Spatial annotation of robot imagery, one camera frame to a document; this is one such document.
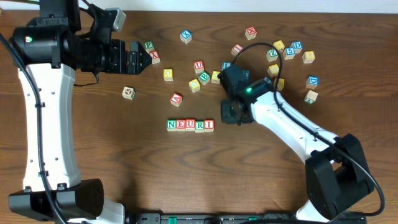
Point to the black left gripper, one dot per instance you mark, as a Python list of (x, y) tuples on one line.
[(134, 58)]

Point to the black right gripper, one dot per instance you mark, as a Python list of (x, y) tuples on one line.
[(230, 76)]

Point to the red i block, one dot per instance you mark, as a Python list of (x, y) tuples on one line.
[(237, 48), (209, 125)]

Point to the green R wooden block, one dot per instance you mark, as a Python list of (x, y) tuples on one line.
[(199, 126)]

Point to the red u block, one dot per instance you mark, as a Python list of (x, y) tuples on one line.
[(190, 124), (199, 66)]

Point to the red E wooden block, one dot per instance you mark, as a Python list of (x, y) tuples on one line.
[(180, 125)]

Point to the yellow block mid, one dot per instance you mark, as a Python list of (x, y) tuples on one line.
[(273, 70)]

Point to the green N wooden block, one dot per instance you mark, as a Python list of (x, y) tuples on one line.
[(171, 125)]

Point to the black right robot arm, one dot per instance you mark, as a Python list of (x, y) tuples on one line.
[(335, 167)]

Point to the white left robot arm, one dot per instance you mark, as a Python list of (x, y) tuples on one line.
[(48, 51)]

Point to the green F wooden block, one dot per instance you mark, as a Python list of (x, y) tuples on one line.
[(149, 46)]

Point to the red X wooden block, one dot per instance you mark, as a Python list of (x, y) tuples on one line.
[(155, 57)]

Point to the yellow O wooden block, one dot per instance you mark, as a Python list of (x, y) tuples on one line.
[(168, 74)]

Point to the yellow block beside B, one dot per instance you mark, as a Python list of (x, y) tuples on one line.
[(214, 77)]

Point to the blue T wooden block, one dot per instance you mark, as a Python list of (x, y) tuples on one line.
[(246, 73)]

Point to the soccer ball O wooden block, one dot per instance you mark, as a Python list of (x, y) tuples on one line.
[(128, 93)]

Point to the green B wooden block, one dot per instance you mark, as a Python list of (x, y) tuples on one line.
[(204, 78)]

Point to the blue X wooden block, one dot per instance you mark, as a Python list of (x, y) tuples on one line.
[(186, 36)]

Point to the yellow acorn wooden block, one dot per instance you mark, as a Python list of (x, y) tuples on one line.
[(194, 85)]

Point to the blue 2 wooden block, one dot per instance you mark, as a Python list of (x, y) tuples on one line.
[(268, 80)]

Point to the blue L wooden block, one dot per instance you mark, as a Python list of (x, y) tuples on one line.
[(225, 65)]

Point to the red A wooden block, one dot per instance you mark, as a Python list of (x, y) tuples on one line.
[(176, 99)]

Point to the yellow hammer wooden block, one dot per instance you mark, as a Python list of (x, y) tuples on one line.
[(280, 84)]

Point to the green Z wooden block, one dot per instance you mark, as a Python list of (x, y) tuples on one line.
[(272, 55)]

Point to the green white Z block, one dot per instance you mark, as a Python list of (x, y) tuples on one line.
[(311, 97)]

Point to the blue 5 wooden block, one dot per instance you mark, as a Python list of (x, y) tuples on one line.
[(289, 53)]

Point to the red block far back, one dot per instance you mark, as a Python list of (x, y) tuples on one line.
[(250, 33)]

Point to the yellow block behind Z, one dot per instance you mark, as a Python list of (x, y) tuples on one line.
[(279, 45)]

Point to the blue D block right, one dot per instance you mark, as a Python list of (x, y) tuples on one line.
[(312, 82)]

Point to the blue d block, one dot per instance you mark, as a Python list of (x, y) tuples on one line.
[(312, 82), (297, 46)]

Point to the blue D block upper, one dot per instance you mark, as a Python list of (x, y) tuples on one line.
[(297, 46)]

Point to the yellow 8 wooden block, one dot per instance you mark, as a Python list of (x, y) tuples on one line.
[(308, 57)]

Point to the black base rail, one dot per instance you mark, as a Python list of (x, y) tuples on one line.
[(157, 218)]

